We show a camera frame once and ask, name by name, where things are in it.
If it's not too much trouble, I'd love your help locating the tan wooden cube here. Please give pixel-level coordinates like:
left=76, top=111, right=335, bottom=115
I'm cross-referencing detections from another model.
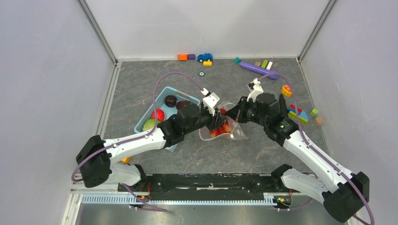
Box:
left=314, top=117, right=324, bottom=126

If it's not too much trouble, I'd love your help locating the small green cube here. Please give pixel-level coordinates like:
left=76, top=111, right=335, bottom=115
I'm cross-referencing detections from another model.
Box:
left=310, top=108, right=319, bottom=116

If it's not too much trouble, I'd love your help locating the purple toy flashlight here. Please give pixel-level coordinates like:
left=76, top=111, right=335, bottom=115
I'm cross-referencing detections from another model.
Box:
left=239, top=62, right=280, bottom=80

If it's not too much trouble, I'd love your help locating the green cabbage toy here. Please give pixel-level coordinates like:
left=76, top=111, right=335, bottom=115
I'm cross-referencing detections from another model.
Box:
left=142, top=119, right=160, bottom=131

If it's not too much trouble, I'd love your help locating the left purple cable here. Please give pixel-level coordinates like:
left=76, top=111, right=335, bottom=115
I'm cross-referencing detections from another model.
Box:
left=71, top=71, right=209, bottom=183

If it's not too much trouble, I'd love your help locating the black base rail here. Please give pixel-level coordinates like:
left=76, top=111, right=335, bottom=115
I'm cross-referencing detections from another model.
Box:
left=131, top=173, right=292, bottom=201

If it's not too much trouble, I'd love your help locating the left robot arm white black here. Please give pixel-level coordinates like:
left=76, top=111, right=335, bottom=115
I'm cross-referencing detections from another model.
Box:
left=76, top=105, right=227, bottom=191

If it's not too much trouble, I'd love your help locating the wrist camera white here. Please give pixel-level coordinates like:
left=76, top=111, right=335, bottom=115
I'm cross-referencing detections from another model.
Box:
left=247, top=78, right=264, bottom=102
left=201, top=88, right=222, bottom=116

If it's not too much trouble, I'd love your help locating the light blue plastic basket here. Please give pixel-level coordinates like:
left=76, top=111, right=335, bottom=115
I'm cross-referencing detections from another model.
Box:
left=133, top=86, right=201, bottom=153

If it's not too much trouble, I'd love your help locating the yellow butterfly duplo block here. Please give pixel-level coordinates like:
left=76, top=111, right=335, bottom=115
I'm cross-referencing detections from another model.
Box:
left=281, top=85, right=292, bottom=97

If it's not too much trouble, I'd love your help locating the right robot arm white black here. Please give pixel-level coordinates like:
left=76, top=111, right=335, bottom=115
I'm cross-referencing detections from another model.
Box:
left=226, top=93, right=375, bottom=225

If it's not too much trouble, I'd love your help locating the dark red apple toy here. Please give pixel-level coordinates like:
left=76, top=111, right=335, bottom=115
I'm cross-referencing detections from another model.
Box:
left=176, top=100, right=191, bottom=110

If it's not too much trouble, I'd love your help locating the purple block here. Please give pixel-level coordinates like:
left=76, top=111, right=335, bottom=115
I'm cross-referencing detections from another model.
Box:
left=188, top=54, right=196, bottom=60

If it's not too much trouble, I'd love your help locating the multicolour duplo stack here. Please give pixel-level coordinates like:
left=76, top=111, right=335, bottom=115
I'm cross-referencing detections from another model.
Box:
left=287, top=104, right=309, bottom=125

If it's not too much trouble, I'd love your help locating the red pomegranate toy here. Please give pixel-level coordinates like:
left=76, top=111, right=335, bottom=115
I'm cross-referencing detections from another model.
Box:
left=151, top=109, right=165, bottom=122

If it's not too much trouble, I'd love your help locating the white block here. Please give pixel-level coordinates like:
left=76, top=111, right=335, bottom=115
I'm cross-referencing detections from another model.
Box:
left=266, top=61, right=273, bottom=70

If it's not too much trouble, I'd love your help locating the teal block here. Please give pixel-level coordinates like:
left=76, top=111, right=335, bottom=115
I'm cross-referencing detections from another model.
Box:
left=234, top=57, right=241, bottom=64

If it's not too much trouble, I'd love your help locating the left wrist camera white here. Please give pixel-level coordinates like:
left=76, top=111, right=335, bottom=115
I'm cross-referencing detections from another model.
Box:
left=201, top=88, right=222, bottom=116

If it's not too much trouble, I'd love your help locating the green lego block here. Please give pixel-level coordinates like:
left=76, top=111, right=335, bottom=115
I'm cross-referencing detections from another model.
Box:
left=260, top=60, right=269, bottom=68

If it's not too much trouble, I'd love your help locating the blue toy car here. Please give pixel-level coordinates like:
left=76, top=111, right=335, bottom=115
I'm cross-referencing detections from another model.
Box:
left=197, top=53, right=213, bottom=63

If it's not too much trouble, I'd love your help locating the white slotted cable duct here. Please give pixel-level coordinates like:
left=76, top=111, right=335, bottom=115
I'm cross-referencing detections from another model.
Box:
left=81, top=194, right=275, bottom=206

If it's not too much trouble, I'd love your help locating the dark plum toy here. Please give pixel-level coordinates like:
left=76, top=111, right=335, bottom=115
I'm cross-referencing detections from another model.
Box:
left=164, top=95, right=177, bottom=108

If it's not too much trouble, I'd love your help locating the orange block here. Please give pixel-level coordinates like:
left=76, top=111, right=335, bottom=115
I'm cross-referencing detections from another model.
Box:
left=177, top=54, right=189, bottom=61

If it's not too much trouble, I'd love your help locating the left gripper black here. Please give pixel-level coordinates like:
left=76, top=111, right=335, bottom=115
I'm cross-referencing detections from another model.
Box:
left=184, top=104, right=227, bottom=135

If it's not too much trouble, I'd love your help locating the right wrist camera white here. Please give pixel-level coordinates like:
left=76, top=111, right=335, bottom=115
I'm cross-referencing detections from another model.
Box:
left=247, top=78, right=264, bottom=102

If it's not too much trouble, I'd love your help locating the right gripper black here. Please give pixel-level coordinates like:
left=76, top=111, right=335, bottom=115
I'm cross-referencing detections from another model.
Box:
left=225, top=96, right=268, bottom=127

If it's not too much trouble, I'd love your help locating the yellow wedge block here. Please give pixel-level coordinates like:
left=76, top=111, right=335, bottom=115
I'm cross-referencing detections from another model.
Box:
left=121, top=157, right=131, bottom=163

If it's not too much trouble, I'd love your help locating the clear polka dot zip bag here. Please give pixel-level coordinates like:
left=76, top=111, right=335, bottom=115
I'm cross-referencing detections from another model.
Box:
left=199, top=117, right=248, bottom=141

